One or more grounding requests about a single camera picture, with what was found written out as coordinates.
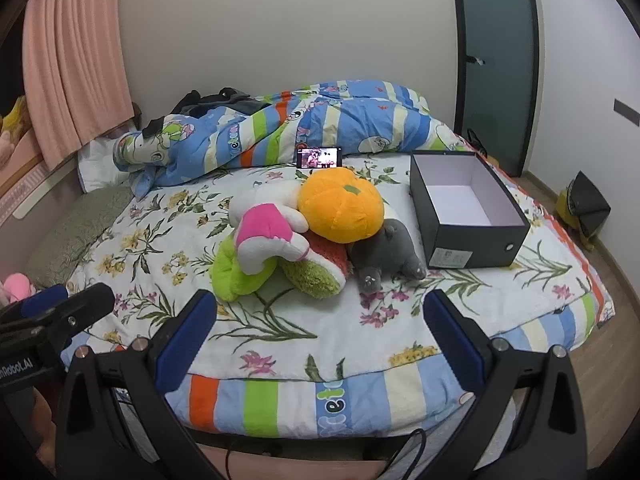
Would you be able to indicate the black cardboard box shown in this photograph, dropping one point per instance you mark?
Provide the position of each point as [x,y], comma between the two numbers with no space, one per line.
[475,245]

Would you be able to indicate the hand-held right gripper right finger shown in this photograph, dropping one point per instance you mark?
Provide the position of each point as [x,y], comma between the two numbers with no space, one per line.
[450,340]

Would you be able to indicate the green pillow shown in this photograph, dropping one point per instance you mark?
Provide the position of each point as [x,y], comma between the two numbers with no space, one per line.
[75,230]

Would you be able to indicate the yellow and black bag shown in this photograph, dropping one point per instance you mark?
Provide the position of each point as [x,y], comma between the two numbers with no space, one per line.
[585,205]

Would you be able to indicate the green plush toy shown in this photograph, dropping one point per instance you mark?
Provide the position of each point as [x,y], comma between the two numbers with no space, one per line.
[225,275]

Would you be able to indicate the striped cartoon quilt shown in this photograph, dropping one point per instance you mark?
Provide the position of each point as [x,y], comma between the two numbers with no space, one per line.
[320,125]

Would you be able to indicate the person's left forearm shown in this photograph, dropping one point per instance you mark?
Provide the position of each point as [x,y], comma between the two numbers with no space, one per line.
[42,425]

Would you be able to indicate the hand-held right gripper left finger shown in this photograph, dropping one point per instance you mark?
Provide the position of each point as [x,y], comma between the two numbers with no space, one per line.
[186,330]

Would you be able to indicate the pink curtain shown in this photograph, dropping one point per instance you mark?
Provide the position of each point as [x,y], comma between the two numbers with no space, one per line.
[75,60]

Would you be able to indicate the yellow plush toy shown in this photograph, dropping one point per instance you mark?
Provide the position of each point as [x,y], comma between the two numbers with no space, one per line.
[15,112]

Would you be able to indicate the dark clothes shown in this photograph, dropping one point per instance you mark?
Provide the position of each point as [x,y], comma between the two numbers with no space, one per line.
[220,100]

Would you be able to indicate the watermelon slice plush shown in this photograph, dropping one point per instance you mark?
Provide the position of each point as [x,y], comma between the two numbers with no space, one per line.
[312,275]

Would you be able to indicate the grey and white plush animal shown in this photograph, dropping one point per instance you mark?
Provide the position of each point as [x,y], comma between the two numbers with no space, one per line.
[385,255]

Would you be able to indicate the white and pink plush toy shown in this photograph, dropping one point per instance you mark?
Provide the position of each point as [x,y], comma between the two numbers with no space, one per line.
[260,225]

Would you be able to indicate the grey wall switch plate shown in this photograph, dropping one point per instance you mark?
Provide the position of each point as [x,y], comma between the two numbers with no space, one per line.
[627,111]

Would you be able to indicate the orange plush fruit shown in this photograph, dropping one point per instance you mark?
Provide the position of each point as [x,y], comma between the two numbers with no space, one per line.
[340,205]

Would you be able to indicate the floral blanket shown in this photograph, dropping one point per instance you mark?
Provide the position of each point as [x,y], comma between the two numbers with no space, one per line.
[175,240]

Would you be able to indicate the smartphone with lit screen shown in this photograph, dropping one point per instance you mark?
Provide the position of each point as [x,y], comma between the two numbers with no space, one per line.
[319,158]

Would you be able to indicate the dark glass door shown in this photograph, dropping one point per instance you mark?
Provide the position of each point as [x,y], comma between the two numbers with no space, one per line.
[495,60]

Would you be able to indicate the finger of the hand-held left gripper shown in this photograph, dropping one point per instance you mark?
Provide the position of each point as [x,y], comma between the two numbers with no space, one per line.
[42,300]
[87,302]

